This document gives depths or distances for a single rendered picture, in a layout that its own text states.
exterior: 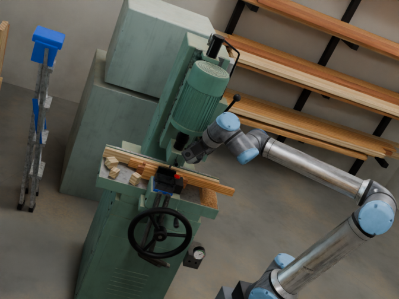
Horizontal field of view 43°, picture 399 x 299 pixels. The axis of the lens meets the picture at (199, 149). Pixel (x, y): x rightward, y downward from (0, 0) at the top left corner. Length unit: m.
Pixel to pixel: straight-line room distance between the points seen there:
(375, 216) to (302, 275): 0.40
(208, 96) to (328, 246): 0.81
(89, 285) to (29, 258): 0.53
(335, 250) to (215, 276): 1.63
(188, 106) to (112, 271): 0.97
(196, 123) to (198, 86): 0.18
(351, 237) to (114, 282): 1.30
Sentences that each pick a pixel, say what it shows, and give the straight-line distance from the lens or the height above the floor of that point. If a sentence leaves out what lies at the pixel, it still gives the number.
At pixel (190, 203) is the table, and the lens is 2.41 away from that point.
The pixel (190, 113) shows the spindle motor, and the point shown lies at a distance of 2.26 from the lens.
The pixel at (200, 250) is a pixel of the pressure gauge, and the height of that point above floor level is 0.69.
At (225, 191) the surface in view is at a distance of 2.58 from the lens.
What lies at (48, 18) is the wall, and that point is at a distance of 4.64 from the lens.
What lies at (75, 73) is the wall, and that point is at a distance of 4.79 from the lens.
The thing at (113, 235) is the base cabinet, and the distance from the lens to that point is 2.53.
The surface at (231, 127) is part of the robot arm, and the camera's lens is 1.99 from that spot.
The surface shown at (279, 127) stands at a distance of 4.78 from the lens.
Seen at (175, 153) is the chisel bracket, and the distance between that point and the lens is 2.39.
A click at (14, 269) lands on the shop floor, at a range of 3.07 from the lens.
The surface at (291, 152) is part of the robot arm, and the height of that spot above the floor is 1.40.
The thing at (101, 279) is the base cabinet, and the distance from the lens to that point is 2.73.
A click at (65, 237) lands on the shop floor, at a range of 3.34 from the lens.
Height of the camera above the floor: 2.18
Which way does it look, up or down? 26 degrees down
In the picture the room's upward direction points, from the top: 25 degrees clockwise
